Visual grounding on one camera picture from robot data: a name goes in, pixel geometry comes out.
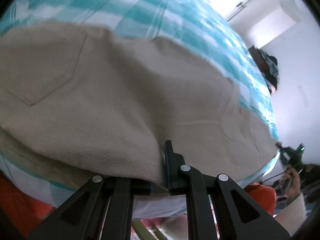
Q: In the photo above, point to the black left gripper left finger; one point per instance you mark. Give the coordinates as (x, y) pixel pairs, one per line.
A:
(101, 209)

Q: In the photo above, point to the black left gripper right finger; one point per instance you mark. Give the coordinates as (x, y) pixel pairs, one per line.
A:
(217, 207)

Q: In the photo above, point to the beige khaki pants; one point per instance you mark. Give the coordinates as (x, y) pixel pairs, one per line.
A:
(77, 100)

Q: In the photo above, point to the person's right hand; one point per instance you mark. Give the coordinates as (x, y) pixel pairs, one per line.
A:
(293, 191)

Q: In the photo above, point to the orange red garment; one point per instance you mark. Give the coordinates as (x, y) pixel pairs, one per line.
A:
(26, 213)

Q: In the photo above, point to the dark clothes pile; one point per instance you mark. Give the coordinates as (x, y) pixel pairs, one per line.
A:
(270, 71)

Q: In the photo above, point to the dark brown wooden cabinet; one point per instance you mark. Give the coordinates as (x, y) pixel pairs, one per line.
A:
(258, 59)

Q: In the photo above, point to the teal white plaid bedsheet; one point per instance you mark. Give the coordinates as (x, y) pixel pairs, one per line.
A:
(192, 24)

